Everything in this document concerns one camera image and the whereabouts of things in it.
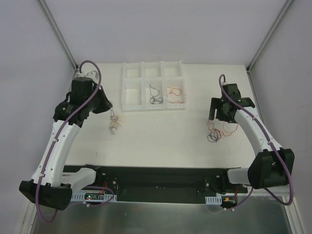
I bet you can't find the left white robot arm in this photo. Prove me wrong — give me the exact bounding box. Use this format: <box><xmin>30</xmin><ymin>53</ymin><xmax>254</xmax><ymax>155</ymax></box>
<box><xmin>19</xmin><ymin>77</ymin><xmax>112</xmax><ymax>211</ymax></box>

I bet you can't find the white foam compartment tray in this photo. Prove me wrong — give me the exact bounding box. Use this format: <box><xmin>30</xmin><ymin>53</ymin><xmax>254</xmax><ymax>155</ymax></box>
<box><xmin>121</xmin><ymin>61</ymin><xmax>187</xmax><ymax>112</ymax></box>

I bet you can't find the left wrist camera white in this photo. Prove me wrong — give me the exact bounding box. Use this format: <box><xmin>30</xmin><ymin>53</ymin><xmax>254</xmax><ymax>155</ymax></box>
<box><xmin>77</xmin><ymin>70</ymin><xmax>98</xmax><ymax>80</ymax></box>

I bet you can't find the white slotted cable duct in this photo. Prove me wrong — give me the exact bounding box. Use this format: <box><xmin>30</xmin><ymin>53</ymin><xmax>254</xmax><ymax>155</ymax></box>
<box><xmin>205</xmin><ymin>196</ymin><xmax>222</xmax><ymax>205</ymax></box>
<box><xmin>71</xmin><ymin>192</ymin><xmax>117</xmax><ymax>202</ymax></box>

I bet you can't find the aluminium frame post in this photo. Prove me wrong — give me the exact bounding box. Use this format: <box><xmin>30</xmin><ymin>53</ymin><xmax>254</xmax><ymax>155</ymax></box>
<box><xmin>36</xmin><ymin>0</ymin><xmax>78</xmax><ymax>70</ymax></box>
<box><xmin>246</xmin><ymin>0</ymin><xmax>295</xmax><ymax>74</ymax></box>

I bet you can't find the red cable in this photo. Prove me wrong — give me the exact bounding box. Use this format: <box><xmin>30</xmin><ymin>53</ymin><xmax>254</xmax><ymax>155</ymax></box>
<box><xmin>165</xmin><ymin>86</ymin><xmax>185</xmax><ymax>104</ymax></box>

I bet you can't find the left aluminium frame post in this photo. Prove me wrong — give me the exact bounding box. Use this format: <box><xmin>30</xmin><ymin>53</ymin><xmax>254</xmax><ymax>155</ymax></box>
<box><xmin>36</xmin><ymin>0</ymin><xmax>78</xmax><ymax>70</ymax></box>

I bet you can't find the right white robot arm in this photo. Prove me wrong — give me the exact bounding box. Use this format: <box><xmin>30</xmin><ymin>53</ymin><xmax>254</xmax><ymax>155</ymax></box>
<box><xmin>209</xmin><ymin>83</ymin><xmax>294</xmax><ymax>192</ymax></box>

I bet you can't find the right white slotted cable duct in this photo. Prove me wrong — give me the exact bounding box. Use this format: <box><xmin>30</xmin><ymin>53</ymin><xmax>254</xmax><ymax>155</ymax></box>
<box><xmin>205</xmin><ymin>196</ymin><xmax>222</xmax><ymax>205</ymax></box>

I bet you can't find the dark blue cable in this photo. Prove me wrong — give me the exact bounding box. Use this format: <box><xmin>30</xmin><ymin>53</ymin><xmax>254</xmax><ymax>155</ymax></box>
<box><xmin>147</xmin><ymin>84</ymin><xmax>164</xmax><ymax>105</ymax></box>

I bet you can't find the coloured cable bundle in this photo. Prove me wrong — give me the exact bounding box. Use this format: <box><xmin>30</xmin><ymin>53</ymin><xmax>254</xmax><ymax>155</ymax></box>
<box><xmin>206</xmin><ymin>119</ymin><xmax>239</xmax><ymax>144</ymax></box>

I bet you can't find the left white slotted cable duct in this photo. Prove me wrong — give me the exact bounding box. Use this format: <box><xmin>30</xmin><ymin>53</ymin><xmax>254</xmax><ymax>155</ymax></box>
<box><xmin>71</xmin><ymin>192</ymin><xmax>117</xmax><ymax>202</ymax></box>

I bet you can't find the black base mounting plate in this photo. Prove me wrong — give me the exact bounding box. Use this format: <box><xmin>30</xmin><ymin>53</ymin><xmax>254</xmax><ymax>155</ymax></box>
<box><xmin>63</xmin><ymin>164</ymin><xmax>249</xmax><ymax>202</ymax></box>

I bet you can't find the right aluminium frame post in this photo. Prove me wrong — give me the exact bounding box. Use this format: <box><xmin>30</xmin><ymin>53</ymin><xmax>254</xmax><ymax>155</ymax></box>
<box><xmin>246</xmin><ymin>0</ymin><xmax>295</xmax><ymax>74</ymax></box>

